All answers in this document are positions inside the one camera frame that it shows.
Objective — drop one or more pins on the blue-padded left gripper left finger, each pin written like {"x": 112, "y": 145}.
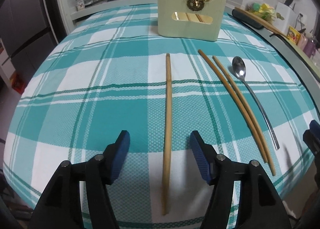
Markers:
{"x": 59, "y": 205}

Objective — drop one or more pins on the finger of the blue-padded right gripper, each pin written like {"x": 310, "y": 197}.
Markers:
{"x": 311, "y": 137}

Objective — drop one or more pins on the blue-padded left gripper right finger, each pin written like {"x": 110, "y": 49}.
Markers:
{"x": 259, "y": 204}

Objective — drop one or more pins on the steel spoon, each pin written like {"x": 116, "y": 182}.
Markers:
{"x": 239, "y": 70}

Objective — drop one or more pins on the teal white checkered tablecloth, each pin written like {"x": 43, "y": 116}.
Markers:
{"x": 109, "y": 75}

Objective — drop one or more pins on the purple cup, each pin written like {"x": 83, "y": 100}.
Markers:
{"x": 310, "y": 47}

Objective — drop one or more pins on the pink cup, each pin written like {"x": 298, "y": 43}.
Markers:
{"x": 303, "y": 40}

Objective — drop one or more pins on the yellow red tin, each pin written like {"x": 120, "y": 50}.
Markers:
{"x": 293, "y": 35}

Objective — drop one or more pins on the white knife block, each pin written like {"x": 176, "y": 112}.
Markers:
{"x": 289, "y": 18}

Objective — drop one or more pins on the wooden cutting board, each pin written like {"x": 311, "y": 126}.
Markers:
{"x": 266, "y": 25}

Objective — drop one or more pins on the black griddle under board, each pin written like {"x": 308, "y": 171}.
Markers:
{"x": 246, "y": 19}

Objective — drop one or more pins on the bag of colourful sponges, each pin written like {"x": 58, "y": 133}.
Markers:
{"x": 263, "y": 10}

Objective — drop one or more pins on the grey refrigerator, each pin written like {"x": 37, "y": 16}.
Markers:
{"x": 27, "y": 35}

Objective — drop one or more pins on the cream utensil holder box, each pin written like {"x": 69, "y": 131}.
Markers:
{"x": 172, "y": 21}

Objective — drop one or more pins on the white spice jar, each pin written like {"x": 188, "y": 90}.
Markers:
{"x": 80, "y": 5}

